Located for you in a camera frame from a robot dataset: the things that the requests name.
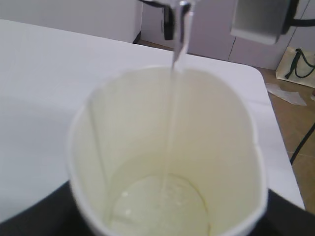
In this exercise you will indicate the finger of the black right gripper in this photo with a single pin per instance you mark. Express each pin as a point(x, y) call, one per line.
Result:
point(168, 23)

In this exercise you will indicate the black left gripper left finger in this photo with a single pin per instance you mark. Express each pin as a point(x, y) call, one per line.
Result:
point(55, 215)

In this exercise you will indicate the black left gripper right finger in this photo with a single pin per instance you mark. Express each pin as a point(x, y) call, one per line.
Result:
point(283, 218)

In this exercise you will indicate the white paper cup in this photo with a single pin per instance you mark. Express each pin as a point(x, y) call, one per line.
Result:
point(160, 152)

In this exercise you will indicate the white crumpled paper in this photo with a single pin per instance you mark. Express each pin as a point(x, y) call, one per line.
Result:
point(293, 98)

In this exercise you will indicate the beige tote bag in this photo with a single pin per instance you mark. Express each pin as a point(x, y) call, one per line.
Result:
point(297, 66)

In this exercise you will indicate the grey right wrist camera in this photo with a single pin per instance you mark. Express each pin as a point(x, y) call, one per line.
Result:
point(262, 21)

